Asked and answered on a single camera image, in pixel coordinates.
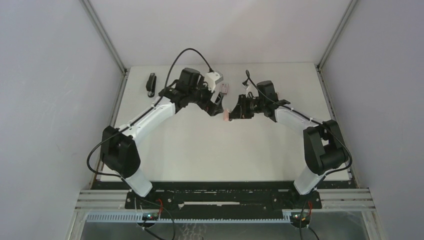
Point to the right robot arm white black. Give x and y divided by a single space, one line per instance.
323 144

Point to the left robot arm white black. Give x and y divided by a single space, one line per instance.
119 145

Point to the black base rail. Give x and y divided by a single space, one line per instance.
243 200

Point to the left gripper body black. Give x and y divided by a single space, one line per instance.
203 98

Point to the staple box red white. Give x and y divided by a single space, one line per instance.
224 87

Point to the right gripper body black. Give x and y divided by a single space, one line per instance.
249 106

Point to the pink and white stapler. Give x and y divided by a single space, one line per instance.
226 115

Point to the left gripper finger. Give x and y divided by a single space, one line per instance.
214 109
219 98

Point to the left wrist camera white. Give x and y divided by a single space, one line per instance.
213 79

